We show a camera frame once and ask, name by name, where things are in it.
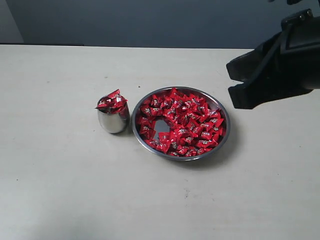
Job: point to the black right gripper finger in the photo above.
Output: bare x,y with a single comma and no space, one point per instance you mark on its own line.
260,90
242,67

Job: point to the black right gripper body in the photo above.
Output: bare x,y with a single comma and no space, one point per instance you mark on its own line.
296,52

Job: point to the round steel bowl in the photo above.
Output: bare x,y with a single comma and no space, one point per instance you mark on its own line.
181,123

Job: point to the pile of red wrapped candies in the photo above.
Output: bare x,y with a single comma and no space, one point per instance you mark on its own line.
185,122

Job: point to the red candies inside cup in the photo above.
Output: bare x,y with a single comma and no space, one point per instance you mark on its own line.
112,103

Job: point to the stainless steel cup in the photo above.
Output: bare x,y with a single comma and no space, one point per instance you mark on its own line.
114,123

